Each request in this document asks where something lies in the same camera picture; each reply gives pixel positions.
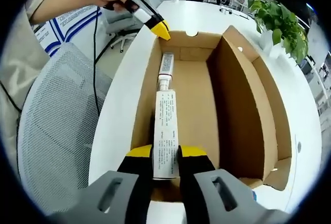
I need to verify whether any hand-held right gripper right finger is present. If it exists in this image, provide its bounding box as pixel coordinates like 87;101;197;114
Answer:
177;145;293;224

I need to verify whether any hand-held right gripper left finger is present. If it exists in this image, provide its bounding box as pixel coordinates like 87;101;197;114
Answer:
49;145;154;224

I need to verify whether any potted green plant white pot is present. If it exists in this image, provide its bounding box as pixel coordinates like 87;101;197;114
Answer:
247;0;310;65

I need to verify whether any brown cardboard shoe box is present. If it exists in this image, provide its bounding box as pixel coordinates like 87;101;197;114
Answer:
130;25;293;204

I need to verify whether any white spray bottle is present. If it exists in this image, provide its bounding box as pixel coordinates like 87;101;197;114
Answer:
157;52;175;92

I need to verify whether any white printed carton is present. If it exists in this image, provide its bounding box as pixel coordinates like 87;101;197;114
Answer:
153;91;180;181

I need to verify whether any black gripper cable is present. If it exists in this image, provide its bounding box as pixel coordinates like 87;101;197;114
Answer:
92;6;104;122

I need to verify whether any blue framed wall poster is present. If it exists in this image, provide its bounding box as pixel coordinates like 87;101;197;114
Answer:
33;0;104;57

